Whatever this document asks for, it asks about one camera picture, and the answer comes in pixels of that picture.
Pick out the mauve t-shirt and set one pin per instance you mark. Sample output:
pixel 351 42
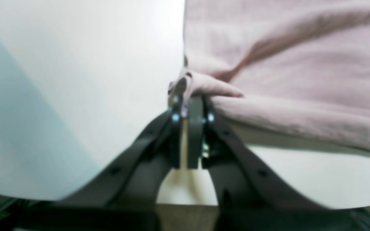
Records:
pixel 300 67

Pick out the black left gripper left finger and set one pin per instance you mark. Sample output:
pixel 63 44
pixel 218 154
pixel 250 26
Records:
pixel 123 196

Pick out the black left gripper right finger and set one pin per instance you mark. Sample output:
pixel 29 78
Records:
pixel 251 196

